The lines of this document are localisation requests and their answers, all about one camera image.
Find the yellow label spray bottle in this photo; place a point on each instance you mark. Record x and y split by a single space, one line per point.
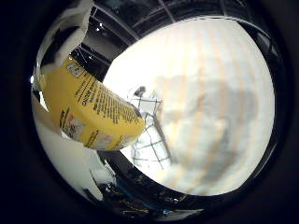
93 112

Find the white checkered cloth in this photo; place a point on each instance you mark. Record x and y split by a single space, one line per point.
149 146

